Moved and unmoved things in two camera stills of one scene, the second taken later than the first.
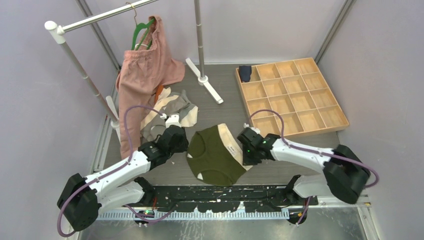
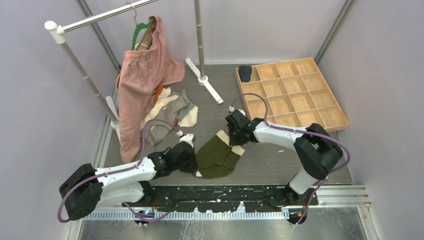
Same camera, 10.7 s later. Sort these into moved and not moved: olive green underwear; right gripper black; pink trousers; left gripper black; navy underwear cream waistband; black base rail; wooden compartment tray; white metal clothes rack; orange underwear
Moved: olive green underwear; left gripper black; right gripper black
Not moved: navy underwear cream waistband; white metal clothes rack; wooden compartment tray; pink trousers; black base rail; orange underwear
